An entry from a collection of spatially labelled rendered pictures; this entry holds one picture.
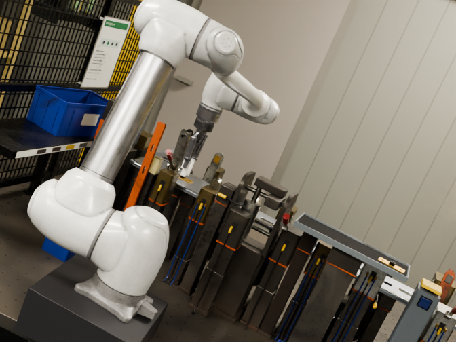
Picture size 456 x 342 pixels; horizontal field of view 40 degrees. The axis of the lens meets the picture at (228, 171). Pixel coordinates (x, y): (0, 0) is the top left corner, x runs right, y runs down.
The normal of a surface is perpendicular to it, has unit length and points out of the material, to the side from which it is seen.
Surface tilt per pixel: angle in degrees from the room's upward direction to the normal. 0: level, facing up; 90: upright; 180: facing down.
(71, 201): 68
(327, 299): 90
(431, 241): 90
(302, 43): 90
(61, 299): 4
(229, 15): 90
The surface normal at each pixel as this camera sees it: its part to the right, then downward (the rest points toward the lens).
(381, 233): -0.18, 0.18
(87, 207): 0.24, -0.12
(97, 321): 0.44, -0.87
